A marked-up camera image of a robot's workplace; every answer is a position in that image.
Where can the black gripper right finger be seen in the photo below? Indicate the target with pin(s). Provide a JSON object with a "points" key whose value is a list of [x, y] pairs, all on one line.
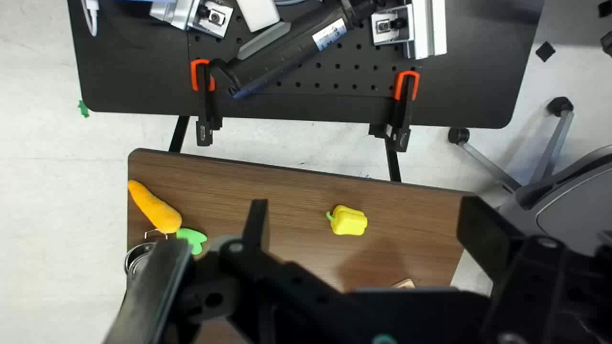
{"points": [[480, 235]]}

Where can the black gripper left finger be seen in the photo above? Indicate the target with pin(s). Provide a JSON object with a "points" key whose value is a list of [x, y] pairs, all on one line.
{"points": [[254, 221]]}

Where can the orange toy carrot green top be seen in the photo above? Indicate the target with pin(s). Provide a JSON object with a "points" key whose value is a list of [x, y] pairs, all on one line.
{"points": [[155, 210]]}

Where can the black pegboard work table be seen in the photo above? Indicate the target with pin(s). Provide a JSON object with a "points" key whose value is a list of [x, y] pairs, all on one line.
{"points": [[317, 95]]}

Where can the black bar with white label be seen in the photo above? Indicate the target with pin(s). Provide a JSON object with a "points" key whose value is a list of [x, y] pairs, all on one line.
{"points": [[289, 47]]}

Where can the black square floor marker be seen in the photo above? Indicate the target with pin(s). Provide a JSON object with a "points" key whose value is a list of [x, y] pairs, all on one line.
{"points": [[545, 51]]}

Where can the green floor tape piece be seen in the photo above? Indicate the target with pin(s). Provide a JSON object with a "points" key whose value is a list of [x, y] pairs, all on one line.
{"points": [[82, 109]]}

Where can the aluminium extrusion rail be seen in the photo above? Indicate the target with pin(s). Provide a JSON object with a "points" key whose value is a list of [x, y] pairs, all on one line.
{"points": [[423, 24]]}

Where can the aluminium corner bracket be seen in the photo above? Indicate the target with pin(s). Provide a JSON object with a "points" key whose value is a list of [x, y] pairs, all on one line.
{"points": [[191, 13]]}

